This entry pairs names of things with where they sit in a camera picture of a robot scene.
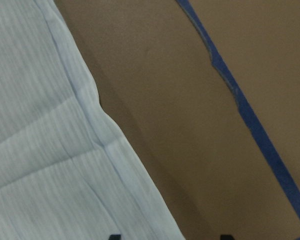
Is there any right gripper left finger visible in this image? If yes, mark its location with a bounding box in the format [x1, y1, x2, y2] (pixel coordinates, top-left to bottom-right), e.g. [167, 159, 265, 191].
[108, 234, 122, 240]

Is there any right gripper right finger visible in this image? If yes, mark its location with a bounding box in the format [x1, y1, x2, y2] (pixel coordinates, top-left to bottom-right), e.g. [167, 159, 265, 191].
[220, 234, 235, 240]

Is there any light blue striped shirt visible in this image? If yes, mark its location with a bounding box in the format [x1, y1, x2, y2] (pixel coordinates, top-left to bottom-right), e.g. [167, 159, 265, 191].
[0, 0, 184, 240]

